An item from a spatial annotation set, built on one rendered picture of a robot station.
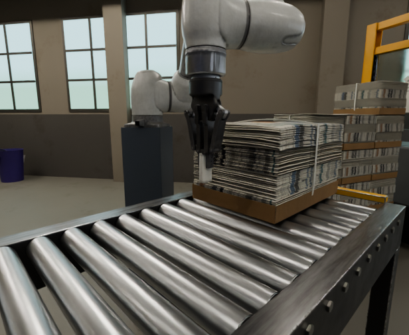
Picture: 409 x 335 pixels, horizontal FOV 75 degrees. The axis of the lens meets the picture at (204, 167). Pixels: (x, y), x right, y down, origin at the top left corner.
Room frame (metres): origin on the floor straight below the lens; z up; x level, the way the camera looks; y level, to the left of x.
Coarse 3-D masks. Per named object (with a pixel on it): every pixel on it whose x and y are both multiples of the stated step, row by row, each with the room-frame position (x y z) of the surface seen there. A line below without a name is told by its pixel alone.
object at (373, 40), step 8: (376, 24) 2.49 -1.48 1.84; (368, 32) 2.55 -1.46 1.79; (368, 40) 2.54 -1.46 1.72; (376, 40) 2.55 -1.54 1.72; (368, 48) 2.53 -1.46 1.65; (368, 56) 2.52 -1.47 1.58; (376, 56) 2.50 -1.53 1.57; (368, 64) 2.51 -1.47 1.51; (376, 64) 2.53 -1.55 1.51; (368, 72) 2.51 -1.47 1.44; (368, 80) 2.50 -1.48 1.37
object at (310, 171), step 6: (312, 126) 0.69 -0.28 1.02; (312, 138) 0.68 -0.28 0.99; (318, 138) 0.72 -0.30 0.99; (318, 144) 0.71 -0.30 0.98; (312, 150) 0.70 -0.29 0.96; (318, 150) 0.72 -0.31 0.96; (312, 156) 0.70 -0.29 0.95; (318, 156) 0.72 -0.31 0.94; (312, 162) 0.70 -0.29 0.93; (318, 162) 0.72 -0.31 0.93; (312, 168) 0.71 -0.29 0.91; (312, 174) 0.71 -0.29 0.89; (306, 180) 0.69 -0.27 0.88; (312, 180) 0.72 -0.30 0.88; (306, 186) 0.69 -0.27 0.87; (312, 186) 0.72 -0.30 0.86; (306, 192) 0.69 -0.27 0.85
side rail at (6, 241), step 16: (192, 192) 0.86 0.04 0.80; (128, 208) 0.71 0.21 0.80; (144, 208) 0.71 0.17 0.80; (64, 224) 0.59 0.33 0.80; (80, 224) 0.59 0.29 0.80; (112, 224) 0.64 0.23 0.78; (0, 240) 0.51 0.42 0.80; (16, 240) 0.51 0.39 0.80; (32, 272) 0.51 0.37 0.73; (80, 272) 0.58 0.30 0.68
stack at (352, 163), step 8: (344, 152) 1.74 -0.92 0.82; (352, 152) 1.77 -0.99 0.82; (360, 152) 1.79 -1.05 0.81; (368, 152) 1.83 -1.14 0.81; (344, 160) 1.74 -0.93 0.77; (352, 160) 1.77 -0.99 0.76; (360, 160) 1.80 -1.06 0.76; (368, 160) 1.83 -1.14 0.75; (344, 168) 1.74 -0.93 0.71; (352, 168) 1.77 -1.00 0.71; (360, 168) 1.80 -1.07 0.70; (368, 168) 1.83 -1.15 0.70; (344, 176) 1.74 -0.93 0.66; (352, 176) 1.77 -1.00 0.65; (344, 184) 1.76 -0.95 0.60; (352, 184) 1.77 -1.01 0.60; (360, 184) 1.80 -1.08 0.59; (368, 184) 1.83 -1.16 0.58; (344, 200) 1.75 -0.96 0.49; (352, 200) 1.77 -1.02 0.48; (360, 200) 1.80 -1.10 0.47
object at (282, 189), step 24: (240, 144) 0.65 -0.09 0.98; (264, 144) 0.60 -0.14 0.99; (288, 144) 0.61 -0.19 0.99; (312, 144) 0.68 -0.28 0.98; (216, 168) 0.72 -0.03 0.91; (240, 168) 0.66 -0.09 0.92; (264, 168) 0.61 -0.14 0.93; (288, 168) 0.61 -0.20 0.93; (240, 192) 0.66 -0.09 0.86; (264, 192) 0.61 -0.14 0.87; (288, 192) 0.62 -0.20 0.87
